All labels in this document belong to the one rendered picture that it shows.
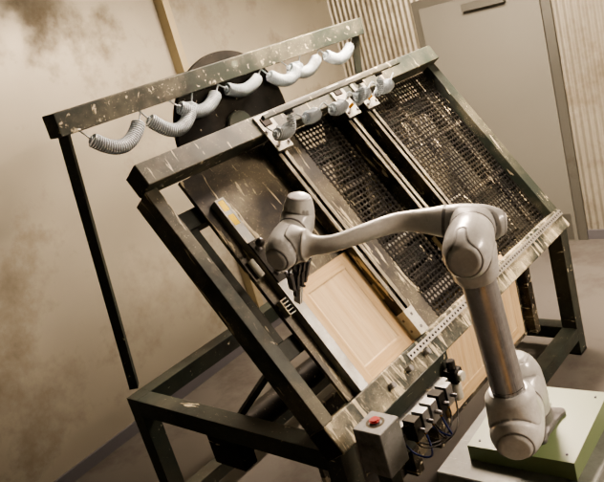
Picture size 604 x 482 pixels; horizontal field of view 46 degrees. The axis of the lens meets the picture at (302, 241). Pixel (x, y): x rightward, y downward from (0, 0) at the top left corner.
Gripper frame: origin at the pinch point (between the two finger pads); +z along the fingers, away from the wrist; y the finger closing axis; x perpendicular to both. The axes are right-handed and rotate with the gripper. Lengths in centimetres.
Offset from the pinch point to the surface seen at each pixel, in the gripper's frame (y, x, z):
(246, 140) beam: -48, -67, -19
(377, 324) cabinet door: -44, 8, 41
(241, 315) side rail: 8.9, -19.8, 14.9
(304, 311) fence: -16.2, -9.6, 24.6
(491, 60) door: -372, -98, 53
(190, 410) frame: 12, -52, 89
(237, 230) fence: -16.7, -44.4, 1.2
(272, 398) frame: -17, -28, 89
